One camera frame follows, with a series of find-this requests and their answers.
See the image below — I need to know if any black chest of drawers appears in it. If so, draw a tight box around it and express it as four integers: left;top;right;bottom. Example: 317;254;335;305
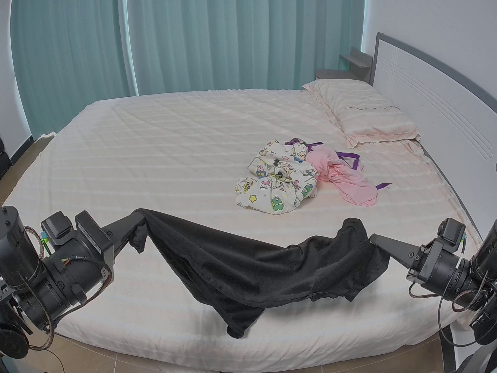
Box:
0;134;10;178

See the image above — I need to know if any black T-shirt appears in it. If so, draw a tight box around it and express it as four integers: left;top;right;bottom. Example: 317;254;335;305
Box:
130;208;391;339

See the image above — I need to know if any grey bedside table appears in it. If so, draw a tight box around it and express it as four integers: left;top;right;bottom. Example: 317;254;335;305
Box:
315;46;374;81

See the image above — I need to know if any blue-green curtain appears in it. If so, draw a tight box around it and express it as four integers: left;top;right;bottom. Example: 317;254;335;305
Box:
126;0;367;95
10;0;137;139

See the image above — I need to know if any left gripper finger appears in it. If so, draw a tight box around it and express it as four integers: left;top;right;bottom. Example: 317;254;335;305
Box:
102;208;148;245

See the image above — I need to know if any black cable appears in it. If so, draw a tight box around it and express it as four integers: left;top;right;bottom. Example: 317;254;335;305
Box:
408;282;488;347
27;264;114;352

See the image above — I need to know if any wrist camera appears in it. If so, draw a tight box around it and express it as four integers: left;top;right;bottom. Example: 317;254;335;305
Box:
41;211;76;248
440;218;466;248

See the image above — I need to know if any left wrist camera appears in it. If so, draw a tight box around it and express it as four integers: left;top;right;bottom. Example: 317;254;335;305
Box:
41;211;76;248

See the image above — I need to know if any bed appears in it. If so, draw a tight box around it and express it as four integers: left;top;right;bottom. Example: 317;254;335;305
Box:
0;33;497;366

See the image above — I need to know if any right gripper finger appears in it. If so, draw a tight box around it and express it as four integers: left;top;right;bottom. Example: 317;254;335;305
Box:
369;233;424;269

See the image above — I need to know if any pale pink pillow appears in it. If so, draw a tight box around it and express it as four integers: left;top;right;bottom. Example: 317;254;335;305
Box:
303;79;422;148

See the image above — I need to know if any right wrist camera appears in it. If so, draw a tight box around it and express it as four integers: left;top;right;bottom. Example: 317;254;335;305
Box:
440;218;466;248

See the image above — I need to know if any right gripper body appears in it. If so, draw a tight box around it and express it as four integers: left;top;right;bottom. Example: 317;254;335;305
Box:
407;243;476;300

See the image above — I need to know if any purple garment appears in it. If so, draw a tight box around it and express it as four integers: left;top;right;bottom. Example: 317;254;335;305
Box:
285;140;393;191

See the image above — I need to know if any pink garment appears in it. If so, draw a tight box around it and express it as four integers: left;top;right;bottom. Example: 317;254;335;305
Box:
307;146;378;207

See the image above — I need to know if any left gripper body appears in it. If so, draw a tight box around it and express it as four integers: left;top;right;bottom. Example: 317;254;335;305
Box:
17;211;114;332

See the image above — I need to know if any white printed pyjama top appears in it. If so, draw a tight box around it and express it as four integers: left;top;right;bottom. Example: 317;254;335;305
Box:
234;138;320;213

